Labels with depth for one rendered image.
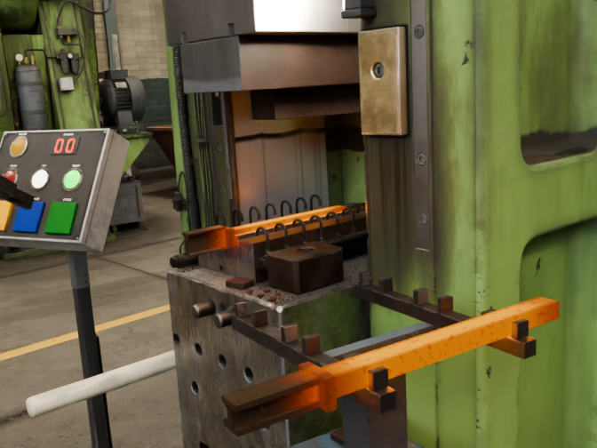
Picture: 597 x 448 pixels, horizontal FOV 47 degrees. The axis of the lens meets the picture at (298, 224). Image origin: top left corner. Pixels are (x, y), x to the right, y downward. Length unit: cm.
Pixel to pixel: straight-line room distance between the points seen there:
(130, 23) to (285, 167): 875
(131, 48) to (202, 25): 895
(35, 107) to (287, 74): 480
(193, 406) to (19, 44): 499
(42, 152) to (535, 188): 114
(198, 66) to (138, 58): 897
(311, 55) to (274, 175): 38
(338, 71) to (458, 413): 68
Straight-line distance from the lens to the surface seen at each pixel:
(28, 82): 599
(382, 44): 114
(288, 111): 135
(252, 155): 157
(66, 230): 161
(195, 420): 150
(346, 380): 68
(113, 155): 166
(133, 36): 1031
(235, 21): 124
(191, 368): 145
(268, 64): 127
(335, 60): 138
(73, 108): 619
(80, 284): 182
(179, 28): 140
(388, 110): 114
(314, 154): 169
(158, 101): 1043
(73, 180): 166
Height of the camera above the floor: 128
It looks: 12 degrees down
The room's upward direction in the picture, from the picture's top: 3 degrees counter-clockwise
